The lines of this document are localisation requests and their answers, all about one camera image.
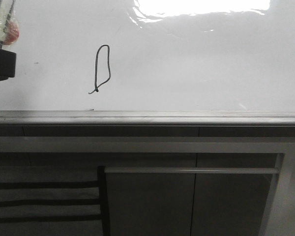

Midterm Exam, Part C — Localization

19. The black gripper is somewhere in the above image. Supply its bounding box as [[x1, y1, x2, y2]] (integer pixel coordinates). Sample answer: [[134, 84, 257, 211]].
[[0, 49, 16, 81]]

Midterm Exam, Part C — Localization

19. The white whiteboard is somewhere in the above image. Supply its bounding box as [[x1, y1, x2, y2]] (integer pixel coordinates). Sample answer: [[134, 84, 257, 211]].
[[0, 0, 295, 112]]

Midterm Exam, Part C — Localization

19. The grey whiteboard tray ledge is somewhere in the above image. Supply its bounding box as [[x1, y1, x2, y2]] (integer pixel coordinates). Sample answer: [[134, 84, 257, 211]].
[[0, 111, 295, 126]]

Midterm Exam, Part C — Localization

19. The grey cabinet panel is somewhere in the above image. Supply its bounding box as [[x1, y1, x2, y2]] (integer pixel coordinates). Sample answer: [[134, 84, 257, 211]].
[[105, 153, 278, 236]]

